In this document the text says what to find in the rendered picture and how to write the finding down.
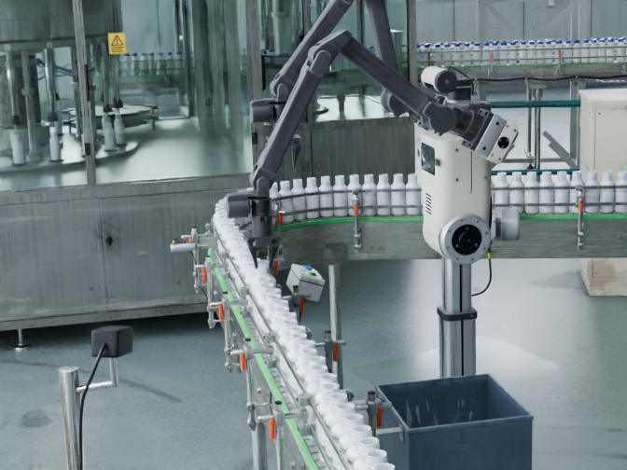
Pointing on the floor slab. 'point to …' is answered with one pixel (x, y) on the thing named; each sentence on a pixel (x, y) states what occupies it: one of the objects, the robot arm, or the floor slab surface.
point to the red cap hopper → (570, 81)
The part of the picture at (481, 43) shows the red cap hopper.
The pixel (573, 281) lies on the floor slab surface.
